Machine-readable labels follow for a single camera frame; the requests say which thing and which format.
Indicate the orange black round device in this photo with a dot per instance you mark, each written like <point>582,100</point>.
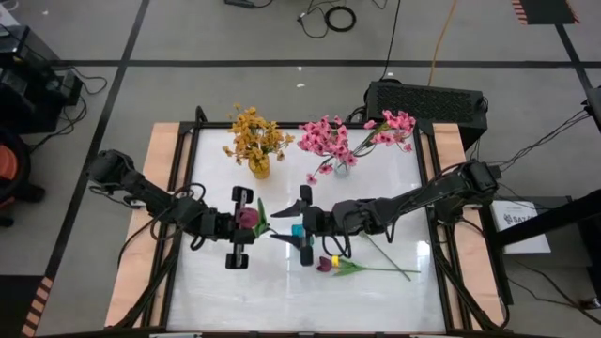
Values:
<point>9,164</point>

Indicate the pink artificial flower bunch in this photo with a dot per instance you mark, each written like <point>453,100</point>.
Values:
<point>328,141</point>
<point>394,124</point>

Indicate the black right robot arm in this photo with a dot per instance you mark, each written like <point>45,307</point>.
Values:
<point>422,197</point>

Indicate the black stand beam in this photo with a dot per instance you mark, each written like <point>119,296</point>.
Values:
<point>554,218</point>

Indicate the yellow orange speckled flower bunch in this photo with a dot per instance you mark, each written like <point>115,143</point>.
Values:
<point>241,141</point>
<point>272,136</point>

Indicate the light wooden side board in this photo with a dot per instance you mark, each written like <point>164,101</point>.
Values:
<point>127,281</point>
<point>474,277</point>

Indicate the clear glass vase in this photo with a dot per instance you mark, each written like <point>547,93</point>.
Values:
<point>341,170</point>

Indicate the black equipment stack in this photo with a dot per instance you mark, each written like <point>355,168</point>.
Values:
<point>28,94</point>

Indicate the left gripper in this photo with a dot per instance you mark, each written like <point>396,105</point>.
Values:
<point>218,225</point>

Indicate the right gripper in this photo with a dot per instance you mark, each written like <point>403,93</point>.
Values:
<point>319,220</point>

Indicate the black computer case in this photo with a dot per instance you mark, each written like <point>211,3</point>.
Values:
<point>422,103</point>

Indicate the black metal rig frame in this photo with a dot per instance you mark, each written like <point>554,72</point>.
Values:
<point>188,129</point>

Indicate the yellow textured glass vase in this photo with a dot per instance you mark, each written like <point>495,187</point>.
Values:
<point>259,169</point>

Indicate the thin green flower stem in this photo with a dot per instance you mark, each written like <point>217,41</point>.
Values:
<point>387,257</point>

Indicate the black mat with hazard stripes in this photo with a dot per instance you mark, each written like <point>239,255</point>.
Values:
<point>544,9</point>
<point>19,305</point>

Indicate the white paper sign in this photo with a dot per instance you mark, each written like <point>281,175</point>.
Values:
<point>521,230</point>

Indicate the small yellow flower piece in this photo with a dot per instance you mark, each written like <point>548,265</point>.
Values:
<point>334,261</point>

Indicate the dark red artificial tulip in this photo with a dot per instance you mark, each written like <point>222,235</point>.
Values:
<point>246,218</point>
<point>324,264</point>

